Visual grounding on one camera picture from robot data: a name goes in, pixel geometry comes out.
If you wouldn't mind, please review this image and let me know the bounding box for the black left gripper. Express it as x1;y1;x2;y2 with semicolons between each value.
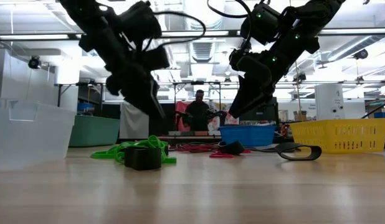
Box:
105;46;171;119

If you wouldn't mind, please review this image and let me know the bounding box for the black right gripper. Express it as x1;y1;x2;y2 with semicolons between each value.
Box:
229;50;273;119

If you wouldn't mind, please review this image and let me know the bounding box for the thin grey rubber band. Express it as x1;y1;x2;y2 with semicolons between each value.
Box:
175;141;223;150

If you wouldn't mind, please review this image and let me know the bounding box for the black monitor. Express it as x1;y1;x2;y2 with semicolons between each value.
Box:
239;96;279;126

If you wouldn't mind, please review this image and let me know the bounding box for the pink hanging cloth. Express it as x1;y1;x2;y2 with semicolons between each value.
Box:
175;101;191;132

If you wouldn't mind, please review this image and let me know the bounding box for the grey hanging cloth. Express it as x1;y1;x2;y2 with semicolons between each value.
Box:
119;101;150;140

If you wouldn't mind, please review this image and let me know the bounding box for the blue plastic basket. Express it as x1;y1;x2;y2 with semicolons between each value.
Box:
219;124;277;147

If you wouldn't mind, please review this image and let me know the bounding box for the floral hanging cloth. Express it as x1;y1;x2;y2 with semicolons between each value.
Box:
207;102;239;131

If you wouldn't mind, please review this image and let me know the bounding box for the person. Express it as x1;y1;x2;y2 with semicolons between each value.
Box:
184;89;212;131

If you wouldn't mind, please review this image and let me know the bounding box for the thin wooden pole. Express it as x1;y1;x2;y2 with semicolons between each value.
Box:
292;60;303;113

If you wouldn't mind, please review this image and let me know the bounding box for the cardboard box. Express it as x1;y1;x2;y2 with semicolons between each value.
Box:
293;110;308;122

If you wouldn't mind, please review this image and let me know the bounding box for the ceiling air vent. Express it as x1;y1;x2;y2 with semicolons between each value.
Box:
190;40;216;63

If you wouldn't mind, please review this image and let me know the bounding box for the teal plastic basket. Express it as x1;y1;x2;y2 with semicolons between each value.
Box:
69;114;121;148

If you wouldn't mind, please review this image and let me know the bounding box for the blue storage bin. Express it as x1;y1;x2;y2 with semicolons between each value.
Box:
77;102;95;114

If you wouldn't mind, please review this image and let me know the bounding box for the long ceiling light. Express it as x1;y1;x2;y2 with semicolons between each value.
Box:
318;27;385;35
161;30;230;37
0;33;70;40

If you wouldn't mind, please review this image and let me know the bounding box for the white cylindrical appliance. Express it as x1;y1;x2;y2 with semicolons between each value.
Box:
314;83;345;121

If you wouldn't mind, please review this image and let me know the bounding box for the yellow plastic basket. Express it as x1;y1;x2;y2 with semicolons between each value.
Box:
288;118;385;154

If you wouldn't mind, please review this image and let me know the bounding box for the clear plastic bin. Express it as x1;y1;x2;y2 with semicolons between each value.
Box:
0;98;77;172

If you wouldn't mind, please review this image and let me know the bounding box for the black slanted rod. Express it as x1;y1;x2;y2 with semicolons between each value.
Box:
361;99;385;119

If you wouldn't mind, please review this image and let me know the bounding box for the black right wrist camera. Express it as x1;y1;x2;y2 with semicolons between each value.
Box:
240;2;282;44

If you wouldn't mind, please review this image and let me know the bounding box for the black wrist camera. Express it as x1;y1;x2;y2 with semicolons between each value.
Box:
240;2;282;44
119;1;163;44

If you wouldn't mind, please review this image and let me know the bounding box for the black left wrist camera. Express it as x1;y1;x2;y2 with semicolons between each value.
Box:
119;1;163;44

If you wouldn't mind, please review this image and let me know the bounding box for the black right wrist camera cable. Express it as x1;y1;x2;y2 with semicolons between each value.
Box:
206;0;259;52

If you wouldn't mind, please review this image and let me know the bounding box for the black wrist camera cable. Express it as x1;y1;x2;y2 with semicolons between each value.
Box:
142;11;207;52
206;0;259;52

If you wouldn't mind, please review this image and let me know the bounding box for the black left wrist camera cable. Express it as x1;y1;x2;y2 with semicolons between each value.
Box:
142;11;207;52

